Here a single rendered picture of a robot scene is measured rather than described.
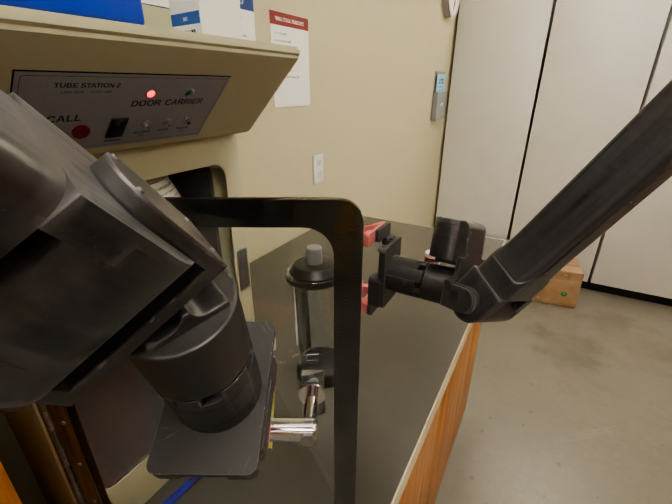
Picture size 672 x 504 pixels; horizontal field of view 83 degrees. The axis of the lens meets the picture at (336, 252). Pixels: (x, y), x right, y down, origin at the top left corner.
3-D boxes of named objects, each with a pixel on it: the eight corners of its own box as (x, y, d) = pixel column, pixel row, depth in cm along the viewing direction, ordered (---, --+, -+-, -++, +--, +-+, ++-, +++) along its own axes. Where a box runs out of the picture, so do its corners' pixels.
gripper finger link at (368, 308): (346, 250, 67) (396, 262, 63) (346, 286, 70) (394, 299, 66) (326, 266, 61) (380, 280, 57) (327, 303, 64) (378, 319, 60)
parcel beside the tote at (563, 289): (512, 298, 286) (519, 263, 274) (512, 279, 313) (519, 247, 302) (575, 309, 271) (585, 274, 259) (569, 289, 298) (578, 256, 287)
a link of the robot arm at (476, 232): (469, 318, 46) (511, 316, 51) (490, 225, 44) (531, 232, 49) (404, 290, 56) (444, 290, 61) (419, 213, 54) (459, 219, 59)
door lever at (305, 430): (228, 402, 37) (224, 381, 36) (325, 403, 37) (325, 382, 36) (210, 451, 32) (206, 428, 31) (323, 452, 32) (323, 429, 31)
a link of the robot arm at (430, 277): (458, 313, 52) (465, 305, 57) (468, 264, 51) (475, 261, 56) (410, 300, 55) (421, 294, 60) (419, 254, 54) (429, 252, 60)
